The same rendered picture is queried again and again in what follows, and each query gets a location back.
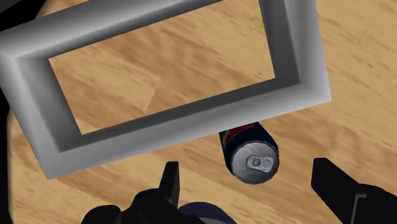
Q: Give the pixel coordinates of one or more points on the dark blue drink can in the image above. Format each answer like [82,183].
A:
[252,156]

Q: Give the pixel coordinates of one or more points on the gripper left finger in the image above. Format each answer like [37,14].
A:
[155,201]

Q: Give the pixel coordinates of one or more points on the grey open rectangular frame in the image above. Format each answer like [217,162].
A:
[186,119]

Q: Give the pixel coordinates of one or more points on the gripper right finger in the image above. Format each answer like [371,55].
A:
[347,192]

